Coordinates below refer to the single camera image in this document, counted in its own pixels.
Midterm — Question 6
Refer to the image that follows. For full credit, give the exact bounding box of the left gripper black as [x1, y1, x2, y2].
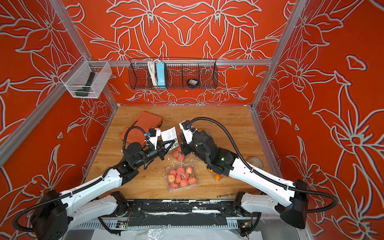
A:
[134, 139, 175, 170]

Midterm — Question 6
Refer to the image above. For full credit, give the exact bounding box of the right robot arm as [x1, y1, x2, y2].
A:
[179, 117, 339, 229]

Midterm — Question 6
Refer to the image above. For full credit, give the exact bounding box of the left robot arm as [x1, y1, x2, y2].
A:
[13, 126, 178, 240]

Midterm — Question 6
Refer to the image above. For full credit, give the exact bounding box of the small peach clamshell box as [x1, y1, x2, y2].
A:
[173, 147, 185, 162]

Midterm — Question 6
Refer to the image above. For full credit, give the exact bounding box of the large peach clamshell box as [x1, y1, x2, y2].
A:
[166, 162, 199, 192]

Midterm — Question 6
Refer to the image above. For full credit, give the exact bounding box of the orange plastic tool case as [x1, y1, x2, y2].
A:
[120, 111, 163, 147]

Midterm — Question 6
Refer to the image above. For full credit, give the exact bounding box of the clear tape roll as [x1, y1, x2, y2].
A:
[247, 157, 264, 170]

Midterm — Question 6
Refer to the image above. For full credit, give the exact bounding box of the small black device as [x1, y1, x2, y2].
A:
[187, 79, 200, 89]

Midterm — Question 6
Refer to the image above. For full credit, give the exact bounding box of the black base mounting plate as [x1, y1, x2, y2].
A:
[103, 199, 258, 229]

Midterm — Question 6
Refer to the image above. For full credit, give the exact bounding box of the light blue box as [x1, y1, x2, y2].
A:
[156, 62, 166, 88]

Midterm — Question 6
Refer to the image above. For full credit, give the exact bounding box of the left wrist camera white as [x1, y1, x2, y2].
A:
[145, 128, 161, 150]

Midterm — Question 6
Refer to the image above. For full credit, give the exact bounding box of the black wire wall basket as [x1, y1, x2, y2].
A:
[128, 58, 219, 90]

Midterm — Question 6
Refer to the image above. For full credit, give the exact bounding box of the white coiled cable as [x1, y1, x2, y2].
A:
[147, 59, 158, 88]

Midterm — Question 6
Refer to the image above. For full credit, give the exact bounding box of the clear acrylic wall bin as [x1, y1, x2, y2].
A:
[60, 56, 112, 99]

